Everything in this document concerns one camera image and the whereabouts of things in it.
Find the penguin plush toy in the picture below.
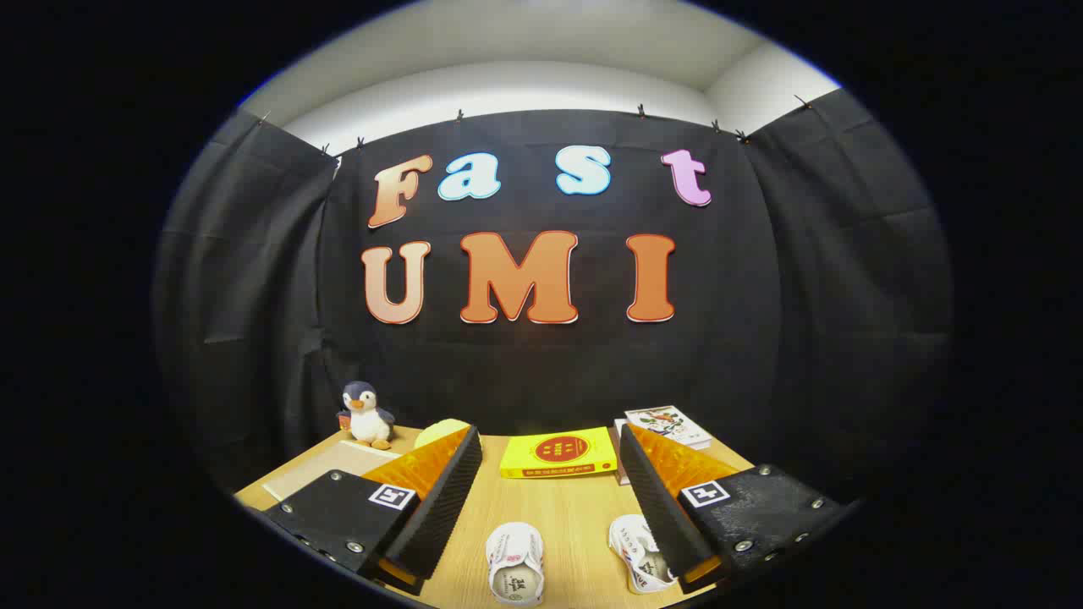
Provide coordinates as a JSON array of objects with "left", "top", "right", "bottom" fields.
[{"left": 337, "top": 381, "right": 396, "bottom": 451}]

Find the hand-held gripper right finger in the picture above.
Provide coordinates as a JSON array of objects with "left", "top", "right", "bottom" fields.
[{"left": 619, "top": 423, "right": 849, "bottom": 595}]

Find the yellow round plush bun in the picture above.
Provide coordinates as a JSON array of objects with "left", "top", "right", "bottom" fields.
[{"left": 413, "top": 419, "right": 471, "bottom": 450}]

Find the black backdrop cloth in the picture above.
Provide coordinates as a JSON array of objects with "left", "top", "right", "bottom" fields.
[{"left": 152, "top": 89, "right": 955, "bottom": 496}]

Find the cream fabric storage box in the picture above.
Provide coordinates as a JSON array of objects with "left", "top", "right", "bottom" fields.
[{"left": 262, "top": 439, "right": 404, "bottom": 502}]

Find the yellow book with red circle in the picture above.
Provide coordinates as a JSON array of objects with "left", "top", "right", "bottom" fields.
[{"left": 499, "top": 426, "right": 619, "bottom": 480}]

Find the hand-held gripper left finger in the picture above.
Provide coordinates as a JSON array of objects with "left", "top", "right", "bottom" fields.
[{"left": 264, "top": 425, "right": 484, "bottom": 596}]

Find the white illustrated book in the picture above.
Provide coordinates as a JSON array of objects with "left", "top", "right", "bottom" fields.
[{"left": 624, "top": 406, "right": 712, "bottom": 451}]

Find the white canvas shoe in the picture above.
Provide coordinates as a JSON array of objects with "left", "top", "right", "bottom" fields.
[
  {"left": 486, "top": 522, "right": 545, "bottom": 606},
  {"left": 608, "top": 513, "right": 679, "bottom": 595}
]

